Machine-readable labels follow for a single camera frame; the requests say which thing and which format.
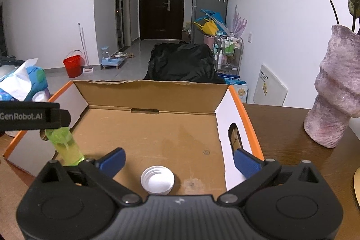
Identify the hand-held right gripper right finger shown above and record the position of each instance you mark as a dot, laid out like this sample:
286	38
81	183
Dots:
246	164

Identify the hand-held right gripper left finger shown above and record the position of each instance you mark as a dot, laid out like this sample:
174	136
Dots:
114	160

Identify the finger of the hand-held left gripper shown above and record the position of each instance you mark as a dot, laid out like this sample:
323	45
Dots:
64	117

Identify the green spray bottle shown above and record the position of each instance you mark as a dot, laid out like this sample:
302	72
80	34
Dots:
69	150

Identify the white jar lid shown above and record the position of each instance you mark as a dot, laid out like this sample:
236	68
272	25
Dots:
157	182

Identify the orange-edged cardboard box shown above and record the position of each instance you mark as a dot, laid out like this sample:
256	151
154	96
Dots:
168	133

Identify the blue tissue pack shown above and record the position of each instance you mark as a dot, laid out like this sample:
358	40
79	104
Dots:
36	77

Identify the red bucket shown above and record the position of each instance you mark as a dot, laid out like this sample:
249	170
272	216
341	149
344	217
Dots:
73	65

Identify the white mop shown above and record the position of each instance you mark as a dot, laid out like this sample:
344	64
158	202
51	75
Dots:
87	70

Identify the black folded gadget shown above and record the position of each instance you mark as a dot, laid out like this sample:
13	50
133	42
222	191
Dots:
11	60

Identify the blue pet water dispenser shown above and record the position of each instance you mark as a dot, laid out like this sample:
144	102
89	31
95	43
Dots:
108	61

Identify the white box with gold seal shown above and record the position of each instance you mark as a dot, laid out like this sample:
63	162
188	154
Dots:
239	92

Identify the white leaning board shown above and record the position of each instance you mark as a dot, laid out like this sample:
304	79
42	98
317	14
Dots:
270	88

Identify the pet food bowl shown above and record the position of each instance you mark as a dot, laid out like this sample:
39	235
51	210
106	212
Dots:
120	54

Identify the blue wipes packet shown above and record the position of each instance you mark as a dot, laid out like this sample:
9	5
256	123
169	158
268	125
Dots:
229	78

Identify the pink ceramic vase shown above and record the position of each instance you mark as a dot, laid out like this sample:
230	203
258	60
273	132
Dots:
334	88

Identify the metal trolley cart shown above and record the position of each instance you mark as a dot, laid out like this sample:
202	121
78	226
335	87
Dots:
227	48

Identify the black bag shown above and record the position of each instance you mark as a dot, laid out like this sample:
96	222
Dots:
180	63

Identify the dark framed side door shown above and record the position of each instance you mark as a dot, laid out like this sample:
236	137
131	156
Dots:
122	3

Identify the pink bin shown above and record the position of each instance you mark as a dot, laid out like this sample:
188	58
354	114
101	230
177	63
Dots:
208	39

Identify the dark brown door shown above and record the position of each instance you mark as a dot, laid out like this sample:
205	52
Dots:
152	18

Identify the purple wing decoration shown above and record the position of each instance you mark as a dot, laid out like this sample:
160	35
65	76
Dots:
239	23

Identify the brown cardboard carton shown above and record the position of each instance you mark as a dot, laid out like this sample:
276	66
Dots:
185	36

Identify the blue plastic rack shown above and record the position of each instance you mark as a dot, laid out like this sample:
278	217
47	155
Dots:
216	16

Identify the white wall socket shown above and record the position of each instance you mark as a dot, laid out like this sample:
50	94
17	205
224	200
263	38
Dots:
250	37

